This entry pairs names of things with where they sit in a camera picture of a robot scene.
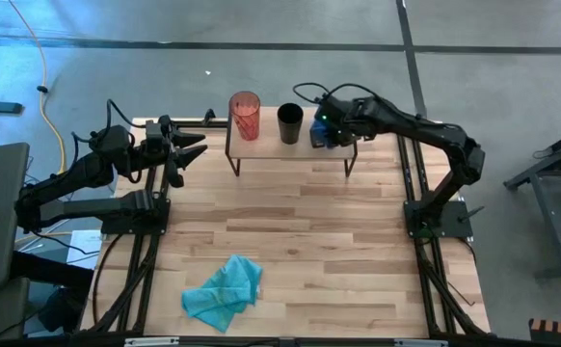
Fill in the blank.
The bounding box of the black right table frame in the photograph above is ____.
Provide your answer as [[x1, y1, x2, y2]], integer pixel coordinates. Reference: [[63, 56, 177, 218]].
[[357, 120, 492, 338]]

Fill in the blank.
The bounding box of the blue plastic mug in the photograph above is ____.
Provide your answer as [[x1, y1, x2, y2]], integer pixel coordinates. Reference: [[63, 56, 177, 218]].
[[308, 118, 334, 149]]

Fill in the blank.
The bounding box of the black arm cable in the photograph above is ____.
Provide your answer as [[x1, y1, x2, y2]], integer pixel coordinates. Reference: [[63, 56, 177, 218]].
[[70, 97, 135, 146], [291, 81, 379, 106]]

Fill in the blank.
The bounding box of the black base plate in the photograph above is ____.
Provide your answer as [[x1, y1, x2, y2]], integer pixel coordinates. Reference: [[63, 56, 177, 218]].
[[99, 196, 172, 237], [403, 199, 475, 239]]

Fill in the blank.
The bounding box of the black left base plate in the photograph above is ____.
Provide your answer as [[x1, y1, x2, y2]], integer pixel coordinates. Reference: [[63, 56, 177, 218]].
[[99, 196, 172, 237]]

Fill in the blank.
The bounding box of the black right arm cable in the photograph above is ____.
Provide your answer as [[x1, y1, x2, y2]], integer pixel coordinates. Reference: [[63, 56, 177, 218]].
[[291, 81, 379, 106]]

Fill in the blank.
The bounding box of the grey metal table frame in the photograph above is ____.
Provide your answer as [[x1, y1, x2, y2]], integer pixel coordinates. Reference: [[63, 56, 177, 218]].
[[503, 122, 561, 281]]

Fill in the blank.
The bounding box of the orange black striped block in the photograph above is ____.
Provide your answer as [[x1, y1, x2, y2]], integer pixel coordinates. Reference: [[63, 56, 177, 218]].
[[527, 317, 561, 344]]

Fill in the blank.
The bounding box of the black left table frame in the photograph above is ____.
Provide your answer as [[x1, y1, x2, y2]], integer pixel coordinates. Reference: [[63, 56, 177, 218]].
[[75, 118, 228, 338]]

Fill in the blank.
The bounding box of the black allen key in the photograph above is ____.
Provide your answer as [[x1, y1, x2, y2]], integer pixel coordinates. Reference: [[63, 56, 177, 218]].
[[446, 280, 477, 308]]

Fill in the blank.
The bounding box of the teal cloth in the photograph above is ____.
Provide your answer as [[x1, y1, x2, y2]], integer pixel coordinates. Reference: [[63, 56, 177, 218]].
[[180, 254, 265, 334]]

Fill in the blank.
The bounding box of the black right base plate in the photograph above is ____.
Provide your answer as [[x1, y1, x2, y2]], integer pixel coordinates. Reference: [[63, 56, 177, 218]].
[[403, 199, 475, 239]]

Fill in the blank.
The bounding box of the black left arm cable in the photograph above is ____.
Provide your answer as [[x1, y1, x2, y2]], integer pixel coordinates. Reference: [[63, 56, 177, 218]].
[[70, 97, 135, 146]]

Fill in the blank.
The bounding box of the tall black plastic cup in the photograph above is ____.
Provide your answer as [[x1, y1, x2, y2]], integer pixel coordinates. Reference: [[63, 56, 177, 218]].
[[276, 101, 306, 146]]

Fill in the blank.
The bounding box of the black base clamp lever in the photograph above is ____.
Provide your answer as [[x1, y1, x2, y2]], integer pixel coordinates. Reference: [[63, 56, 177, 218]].
[[457, 205, 486, 224]]

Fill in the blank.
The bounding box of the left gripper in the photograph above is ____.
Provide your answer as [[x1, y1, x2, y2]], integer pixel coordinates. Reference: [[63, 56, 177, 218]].
[[138, 115, 209, 190]]

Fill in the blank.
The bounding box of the red faceted translucent cup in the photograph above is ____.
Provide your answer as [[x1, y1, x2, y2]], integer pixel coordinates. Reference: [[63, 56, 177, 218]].
[[227, 91, 263, 143]]

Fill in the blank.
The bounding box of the silver metal bracket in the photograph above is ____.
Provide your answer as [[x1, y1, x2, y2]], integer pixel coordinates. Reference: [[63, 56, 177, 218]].
[[393, 338, 449, 347], [123, 336, 181, 347]]

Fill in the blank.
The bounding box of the yellow extension cable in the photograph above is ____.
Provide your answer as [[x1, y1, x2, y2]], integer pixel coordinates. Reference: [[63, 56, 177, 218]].
[[13, 229, 75, 245], [7, 0, 73, 175]]

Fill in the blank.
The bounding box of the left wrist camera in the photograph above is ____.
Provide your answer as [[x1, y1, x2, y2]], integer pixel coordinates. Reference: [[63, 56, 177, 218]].
[[144, 119, 166, 142]]

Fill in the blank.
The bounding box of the black table frame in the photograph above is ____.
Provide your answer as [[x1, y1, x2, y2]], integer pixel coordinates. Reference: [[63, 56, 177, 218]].
[[357, 120, 492, 338], [75, 118, 228, 338]]

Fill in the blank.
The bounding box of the wooden shelf with black legs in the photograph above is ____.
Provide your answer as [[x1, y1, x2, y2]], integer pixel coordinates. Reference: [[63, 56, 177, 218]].
[[224, 104, 360, 178]]

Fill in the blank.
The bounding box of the white paper sheet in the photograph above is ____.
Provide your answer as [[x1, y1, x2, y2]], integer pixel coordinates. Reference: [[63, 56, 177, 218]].
[[66, 228, 104, 271]]

